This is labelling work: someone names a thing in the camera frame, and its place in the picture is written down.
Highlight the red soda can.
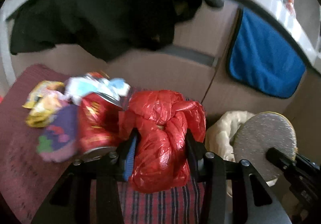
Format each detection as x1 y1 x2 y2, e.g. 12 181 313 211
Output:
77 93 122 162

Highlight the red plastic bag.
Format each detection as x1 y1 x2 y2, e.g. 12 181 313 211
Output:
119 90 206 193

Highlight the white blue wrapper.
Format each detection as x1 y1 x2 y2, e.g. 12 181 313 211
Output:
64 73 131 106

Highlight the yellow snack wrapper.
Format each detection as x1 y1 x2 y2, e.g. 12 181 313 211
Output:
22 80 65 109

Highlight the trash bin with beige liner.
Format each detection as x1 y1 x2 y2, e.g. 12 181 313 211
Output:
204 110 279 197

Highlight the pink purple paper cup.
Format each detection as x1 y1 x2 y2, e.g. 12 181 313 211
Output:
37 104 78 163

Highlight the red plaid cloth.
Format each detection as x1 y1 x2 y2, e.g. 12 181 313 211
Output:
1 64 205 223

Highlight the yellow crumpled chip bag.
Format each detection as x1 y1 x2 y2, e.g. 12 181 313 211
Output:
23 90 69 128

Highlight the blue towel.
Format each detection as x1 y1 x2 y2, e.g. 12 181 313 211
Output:
226 8 306 99

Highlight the orange bottle on counter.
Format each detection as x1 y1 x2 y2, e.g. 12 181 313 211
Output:
285 0 296 18

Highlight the black hanging garment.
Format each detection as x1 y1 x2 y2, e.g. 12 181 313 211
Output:
10 0 224 61

